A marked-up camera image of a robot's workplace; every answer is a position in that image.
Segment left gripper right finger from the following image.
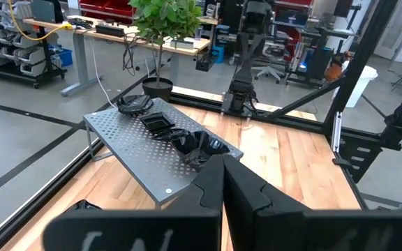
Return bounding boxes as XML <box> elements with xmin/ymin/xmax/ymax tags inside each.
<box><xmin>223</xmin><ymin>154</ymin><xmax>402</xmax><ymax>251</ymax></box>

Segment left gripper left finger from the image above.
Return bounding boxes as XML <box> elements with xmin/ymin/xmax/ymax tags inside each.
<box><xmin>42</xmin><ymin>154</ymin><xmax>225</xmax><ymax>251</ymax></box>

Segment black equipment shelf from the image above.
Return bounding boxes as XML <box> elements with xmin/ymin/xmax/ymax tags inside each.
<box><xmin>274</xmin><ymin>0</ymin><xmax>359</xmax><ymax>88</ymax></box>

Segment blue bucket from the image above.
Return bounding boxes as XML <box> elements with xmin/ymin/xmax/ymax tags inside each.
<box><xmin>211</xmin><ymin>45</ymin><xmax>225</xmax><ymax>64</ymax></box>

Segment white office chair base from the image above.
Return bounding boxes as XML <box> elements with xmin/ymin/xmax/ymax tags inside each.
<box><xmin>253</xmin><ymin>66</ymin><xmax>285</xmax><ymax>84</ymax></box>

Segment wooden top standing desk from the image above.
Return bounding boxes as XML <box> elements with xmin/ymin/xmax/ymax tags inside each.
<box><xmin>22</xmin><ymin>15</ymin><xmax>211</xmax><ymax>56</ymax></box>

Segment grey perforated metal rack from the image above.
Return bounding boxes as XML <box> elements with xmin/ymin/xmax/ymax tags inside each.
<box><xmin>82</xmin><ymin>97</ymin><xmax>244</xmax><ymax>210</ymax></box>

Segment orange bag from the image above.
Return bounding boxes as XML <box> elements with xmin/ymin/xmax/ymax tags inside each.
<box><xmin>325</xmin><ymin>52</ymin><xmax>344</xmax><ymax>83</ymax></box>

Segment silver aluminium profile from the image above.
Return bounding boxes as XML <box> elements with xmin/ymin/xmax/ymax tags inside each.
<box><xmin>331</xmin><ymin>111</ymin><xmax>343</xmax><ymax>153</ymax></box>

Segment white waste bin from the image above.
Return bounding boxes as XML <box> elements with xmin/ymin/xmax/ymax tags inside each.
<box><xmin>333</xmin><ymin>61</ymin><xmax>379</xmax><ymax>109</ymax></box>

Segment potted green plant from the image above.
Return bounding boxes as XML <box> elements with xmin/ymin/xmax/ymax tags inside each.
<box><xmin>128</xmin><ymin>0</ymin><xmax>204</xmax><ymax>103</ymax></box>

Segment white door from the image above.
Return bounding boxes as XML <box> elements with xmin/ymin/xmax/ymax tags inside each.
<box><xmin>373</xmin><ymin>0</ymin><xmax>402</xmax><ymax>60</ymax></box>

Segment black power strip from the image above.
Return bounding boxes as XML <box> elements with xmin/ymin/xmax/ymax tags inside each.
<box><xmin>95</xmin><ymin>24</ymin><xmax>126</xmax><ymax>38</ymax></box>

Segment red shelf bins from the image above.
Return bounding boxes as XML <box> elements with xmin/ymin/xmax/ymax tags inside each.
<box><xmin>78</xmin><ymin>0</ymin><xmax>137</xmax><ymax>25</ymax></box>

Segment grey desk leg base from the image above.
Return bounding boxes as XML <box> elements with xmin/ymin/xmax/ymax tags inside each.
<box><xmin>60</xmin><ymin>29</ymin><xmax>104</xmax><ymax>98</ymax></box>

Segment blue plastic bin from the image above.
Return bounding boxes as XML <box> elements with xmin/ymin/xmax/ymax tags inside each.
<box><xmin>49</xmin><ymin>47</ymin><xmax>73</xmax><ymax>68</ymax></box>

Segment grey bin storage rack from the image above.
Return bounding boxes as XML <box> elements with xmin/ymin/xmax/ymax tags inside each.
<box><xmin>0</xmin><ymin>0</ymin><xmax>68</xmax><ymax>88</ymax></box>

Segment black aluminium table frame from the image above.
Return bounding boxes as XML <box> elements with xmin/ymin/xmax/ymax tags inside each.
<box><xmin>0</xmin><ymin>0</ymin><xmax>401</xmax><ymax>251</ymax></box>

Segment black cable bundle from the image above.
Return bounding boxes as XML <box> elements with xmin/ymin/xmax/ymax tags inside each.
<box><xmin>122</xmin><ymin>33</ymin><xmax>139</xmax><ymax>76</ymax></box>

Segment white floor cable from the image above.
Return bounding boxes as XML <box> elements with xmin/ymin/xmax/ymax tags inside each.
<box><xmin>88</xmin><ymin>36</ymin><xmax>118</xmax><ymax>109</ymax></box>

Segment yellow extension cord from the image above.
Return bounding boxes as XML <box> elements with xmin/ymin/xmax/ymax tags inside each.
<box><xmin>7</xmin><ymin>0</ymin><xmax>73</xmax><ymax>41</ymax></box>

